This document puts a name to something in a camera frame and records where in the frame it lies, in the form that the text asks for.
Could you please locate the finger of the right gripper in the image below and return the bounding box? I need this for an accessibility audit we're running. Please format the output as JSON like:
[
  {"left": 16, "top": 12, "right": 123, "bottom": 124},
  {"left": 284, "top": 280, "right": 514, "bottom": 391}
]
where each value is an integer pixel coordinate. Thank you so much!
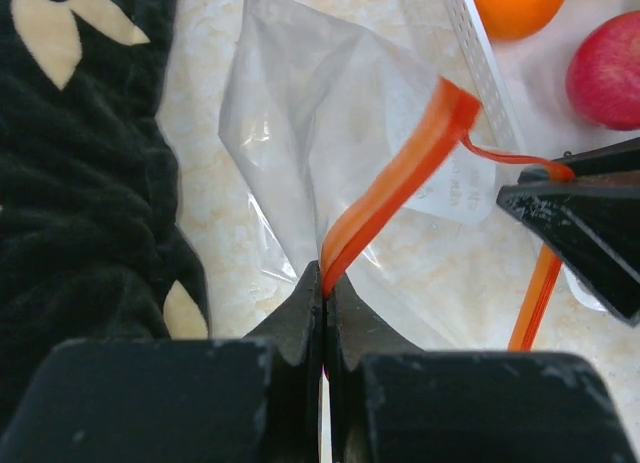
[
  {"left": 517, "top": 137, "right": 639, "bottom": 183},
  {"left": 497, "top": 171, "right": 639, "bottom": 327}
]

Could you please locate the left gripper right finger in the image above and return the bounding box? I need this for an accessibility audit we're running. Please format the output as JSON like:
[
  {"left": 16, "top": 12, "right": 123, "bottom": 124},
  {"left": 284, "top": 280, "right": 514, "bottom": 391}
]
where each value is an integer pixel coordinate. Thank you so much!
[{"left": 325, "top": 278, "right": 636, "bottom": 462}]

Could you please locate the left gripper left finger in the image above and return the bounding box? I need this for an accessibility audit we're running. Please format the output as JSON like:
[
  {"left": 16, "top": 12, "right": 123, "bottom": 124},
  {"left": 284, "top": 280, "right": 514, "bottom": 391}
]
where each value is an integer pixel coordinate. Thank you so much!
[{"left": 1, "top": 262, "right": 323, "bottom": 462}]

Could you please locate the red apple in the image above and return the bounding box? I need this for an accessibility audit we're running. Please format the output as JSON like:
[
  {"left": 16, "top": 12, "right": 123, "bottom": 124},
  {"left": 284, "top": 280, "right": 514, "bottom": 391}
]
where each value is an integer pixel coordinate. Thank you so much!
[{"left": 565, "top": 10, "right": 639, "bottom": 131}]

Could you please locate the clear zip top bag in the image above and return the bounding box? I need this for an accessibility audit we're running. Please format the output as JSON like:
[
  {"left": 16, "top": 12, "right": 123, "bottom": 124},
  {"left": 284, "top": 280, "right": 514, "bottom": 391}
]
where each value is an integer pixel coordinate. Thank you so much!
[{"left": 219, "top": 0, "right": 553, "bottom": 349}]

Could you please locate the white plastic basket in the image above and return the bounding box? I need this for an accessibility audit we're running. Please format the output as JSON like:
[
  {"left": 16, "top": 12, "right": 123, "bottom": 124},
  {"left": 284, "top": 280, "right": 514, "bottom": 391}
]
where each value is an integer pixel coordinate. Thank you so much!
[{"left": 445, "top": 0, "right": 609, "bottom": 312}]

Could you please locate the orange fruit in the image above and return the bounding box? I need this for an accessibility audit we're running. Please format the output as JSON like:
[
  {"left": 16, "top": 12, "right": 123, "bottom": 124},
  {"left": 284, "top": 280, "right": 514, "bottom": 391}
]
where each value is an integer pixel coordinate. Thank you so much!
[{"left": 473, "top": 0, "right": 565, "bottom": 41}]

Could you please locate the black floral pillow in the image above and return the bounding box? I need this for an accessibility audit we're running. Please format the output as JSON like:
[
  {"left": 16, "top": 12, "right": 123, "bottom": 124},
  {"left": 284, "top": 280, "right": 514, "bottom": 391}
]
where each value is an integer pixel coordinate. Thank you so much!
[{"left": 1, "top": 0, "right": 207, "bottom": 425}]

